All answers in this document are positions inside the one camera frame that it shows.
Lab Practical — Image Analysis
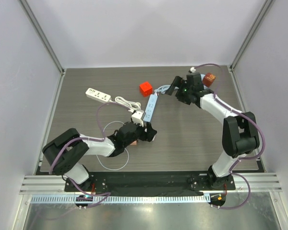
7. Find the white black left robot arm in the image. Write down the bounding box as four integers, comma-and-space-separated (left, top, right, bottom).
42, 122, 157, 192

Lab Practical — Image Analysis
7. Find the aluminium frame post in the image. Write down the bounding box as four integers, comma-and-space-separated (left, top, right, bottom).
229, 0, 275, 71
18, 0, 64, 75

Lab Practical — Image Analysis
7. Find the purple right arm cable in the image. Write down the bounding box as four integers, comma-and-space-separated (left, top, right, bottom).
195, 63, 266, 210

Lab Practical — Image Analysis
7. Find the thin white charging cable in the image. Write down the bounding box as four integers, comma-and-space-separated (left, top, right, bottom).
96, 121, 130, 171

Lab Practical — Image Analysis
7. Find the white power strip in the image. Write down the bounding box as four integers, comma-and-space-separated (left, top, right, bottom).
85, 88, 111, 104

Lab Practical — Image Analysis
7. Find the white slotted cable duct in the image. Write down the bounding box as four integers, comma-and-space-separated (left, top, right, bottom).
31, 194, 210, 204

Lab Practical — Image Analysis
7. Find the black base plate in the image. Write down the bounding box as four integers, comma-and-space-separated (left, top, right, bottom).
64, 170, 236, 195

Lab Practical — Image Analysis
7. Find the aluminium rail front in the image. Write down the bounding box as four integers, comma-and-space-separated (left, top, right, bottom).
20, 172, 282, 194

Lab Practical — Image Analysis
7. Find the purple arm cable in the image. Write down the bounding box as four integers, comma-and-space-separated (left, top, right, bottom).
195, 63, 266, 210
49, 102, 132, 192

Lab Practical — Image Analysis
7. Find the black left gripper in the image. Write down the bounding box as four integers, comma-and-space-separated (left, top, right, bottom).
123, 119, 156, 147

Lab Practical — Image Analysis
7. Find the coiled white power cable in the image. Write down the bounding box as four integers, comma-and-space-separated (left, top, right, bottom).
109, 96, 142, 113

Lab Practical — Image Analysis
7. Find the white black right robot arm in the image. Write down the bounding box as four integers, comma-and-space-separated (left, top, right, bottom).
165, 72, 260, 190

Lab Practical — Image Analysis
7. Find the orange-red cube socket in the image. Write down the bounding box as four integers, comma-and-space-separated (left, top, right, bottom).
139, 81, 153, 97

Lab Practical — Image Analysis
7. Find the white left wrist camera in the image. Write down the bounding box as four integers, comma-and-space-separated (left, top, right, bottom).
131, 110, 145, 127

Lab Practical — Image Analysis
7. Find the aluminium frame post left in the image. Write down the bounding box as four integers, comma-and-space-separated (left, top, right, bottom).
18, 0, 64, 75

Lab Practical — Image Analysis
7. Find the dark red cube adapter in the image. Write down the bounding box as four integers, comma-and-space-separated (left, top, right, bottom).
202, 73, 216, 88

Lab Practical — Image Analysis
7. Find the aluminium frame post right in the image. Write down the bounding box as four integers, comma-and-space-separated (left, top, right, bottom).
229, 0, 275, 71

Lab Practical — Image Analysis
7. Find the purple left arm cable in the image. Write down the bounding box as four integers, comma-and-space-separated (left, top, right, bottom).
49, 102, 132, 192

